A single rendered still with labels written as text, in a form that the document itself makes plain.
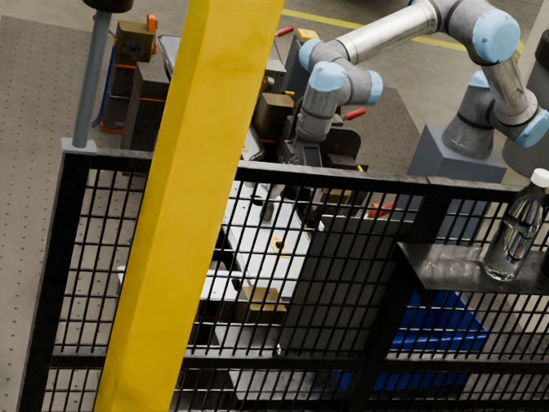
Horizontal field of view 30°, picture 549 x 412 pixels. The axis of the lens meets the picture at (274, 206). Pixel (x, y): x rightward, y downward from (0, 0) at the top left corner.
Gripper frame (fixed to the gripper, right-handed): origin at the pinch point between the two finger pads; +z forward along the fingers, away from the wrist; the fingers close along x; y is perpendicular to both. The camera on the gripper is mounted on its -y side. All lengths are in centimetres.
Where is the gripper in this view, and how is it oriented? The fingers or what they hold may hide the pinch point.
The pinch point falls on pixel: (291, 208)
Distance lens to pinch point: 239.3
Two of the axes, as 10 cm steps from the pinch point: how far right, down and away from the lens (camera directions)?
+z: -2.6, 8.4, 4.8
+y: -2.7, -5.4, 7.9
